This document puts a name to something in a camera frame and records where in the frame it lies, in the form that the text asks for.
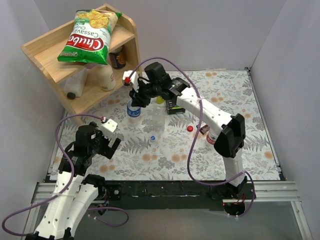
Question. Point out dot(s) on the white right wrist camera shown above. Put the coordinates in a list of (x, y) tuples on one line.
[(130, 78)]

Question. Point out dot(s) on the cream plastic bottle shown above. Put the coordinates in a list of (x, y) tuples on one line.
[(105, 76)]

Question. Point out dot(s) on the green cassava chips bag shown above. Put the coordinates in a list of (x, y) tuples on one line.
[(89, 42)]

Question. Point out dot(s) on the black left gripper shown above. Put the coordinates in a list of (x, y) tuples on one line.
[(107, 146)]

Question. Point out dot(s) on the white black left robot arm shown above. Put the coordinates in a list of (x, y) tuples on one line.
[(74, 189)]

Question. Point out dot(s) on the dark orange drink can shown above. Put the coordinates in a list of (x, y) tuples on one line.
[(117, 58)]

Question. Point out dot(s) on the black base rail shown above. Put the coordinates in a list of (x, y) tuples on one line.
[(172, 194)]

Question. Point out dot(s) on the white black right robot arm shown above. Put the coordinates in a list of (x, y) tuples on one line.
[(227, 132)]

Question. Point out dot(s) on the brown snack packet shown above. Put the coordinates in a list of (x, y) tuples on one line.
[(204, 129)]

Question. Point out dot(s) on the clear bottle black cap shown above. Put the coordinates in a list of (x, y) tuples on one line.
[(74, 86)]

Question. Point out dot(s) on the aluminium frame rail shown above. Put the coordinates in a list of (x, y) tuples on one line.
[(265, 191)]

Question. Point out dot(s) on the floral table mat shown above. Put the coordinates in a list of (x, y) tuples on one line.
[(178, 154)]

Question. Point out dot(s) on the red label water bottle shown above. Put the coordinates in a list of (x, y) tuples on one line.
[(211, 138)]

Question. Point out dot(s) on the yellow glue bottle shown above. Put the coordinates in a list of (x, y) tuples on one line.
[(159, 100)]

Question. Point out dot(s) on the black green product box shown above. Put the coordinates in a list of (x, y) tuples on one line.
[(173, 109)]

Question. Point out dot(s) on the clear plastic bottle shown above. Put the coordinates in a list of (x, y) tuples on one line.
[(158, 120)]

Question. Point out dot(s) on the red bottle cap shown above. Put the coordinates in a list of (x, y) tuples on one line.
[(190, 128)]

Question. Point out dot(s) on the blue label water bottle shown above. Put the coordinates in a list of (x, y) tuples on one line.
[(133, 113)]

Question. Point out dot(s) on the wooden shelf rack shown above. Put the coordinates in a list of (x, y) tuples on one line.
[(44, 50)]

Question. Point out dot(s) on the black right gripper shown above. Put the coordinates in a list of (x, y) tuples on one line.
[(139, 94)]

